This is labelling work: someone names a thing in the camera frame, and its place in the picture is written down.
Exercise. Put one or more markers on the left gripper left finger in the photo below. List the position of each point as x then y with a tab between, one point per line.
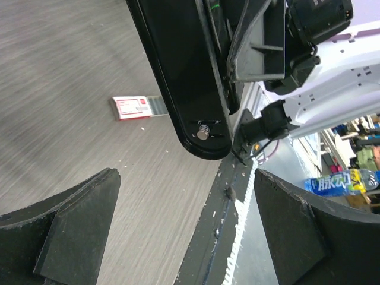
61	239

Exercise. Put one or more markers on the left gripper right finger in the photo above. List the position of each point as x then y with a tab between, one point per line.
313	240

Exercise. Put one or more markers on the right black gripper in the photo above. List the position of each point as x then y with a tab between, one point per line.
257	52

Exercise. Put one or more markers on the black large stapler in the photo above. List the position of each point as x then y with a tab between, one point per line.
187	44

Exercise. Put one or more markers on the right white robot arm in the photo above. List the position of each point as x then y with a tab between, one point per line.
293	48

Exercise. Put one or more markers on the blue drink bottle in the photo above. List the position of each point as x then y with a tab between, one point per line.
344	183

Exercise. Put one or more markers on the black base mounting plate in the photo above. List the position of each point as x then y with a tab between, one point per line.
208	258

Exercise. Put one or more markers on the red staple box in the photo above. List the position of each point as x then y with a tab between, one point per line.
137	107

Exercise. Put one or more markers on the white slotted cable duct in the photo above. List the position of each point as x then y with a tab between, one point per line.
237	231

